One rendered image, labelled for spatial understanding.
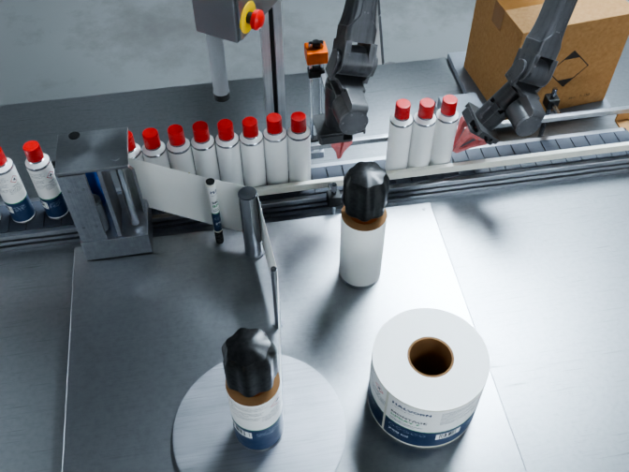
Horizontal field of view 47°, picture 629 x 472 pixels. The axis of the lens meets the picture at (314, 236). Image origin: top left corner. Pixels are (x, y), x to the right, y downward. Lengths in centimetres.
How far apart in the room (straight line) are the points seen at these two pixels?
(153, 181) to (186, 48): 213
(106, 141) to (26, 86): 216
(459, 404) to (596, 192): 81
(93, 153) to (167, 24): 240
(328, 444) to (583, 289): 67
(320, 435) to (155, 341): 38
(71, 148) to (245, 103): 66
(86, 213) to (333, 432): 65
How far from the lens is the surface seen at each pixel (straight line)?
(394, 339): 128
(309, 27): 373
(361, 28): 140
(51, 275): 170
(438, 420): 126
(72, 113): 206
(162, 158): 159
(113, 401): 143
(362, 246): 140
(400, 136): 164
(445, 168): 172
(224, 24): 142
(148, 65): 358
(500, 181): 180
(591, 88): 205
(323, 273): 154
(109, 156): 145
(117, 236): 157
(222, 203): 152
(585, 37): 191
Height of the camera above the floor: 212
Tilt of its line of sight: 51 degrees down
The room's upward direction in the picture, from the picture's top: straight up
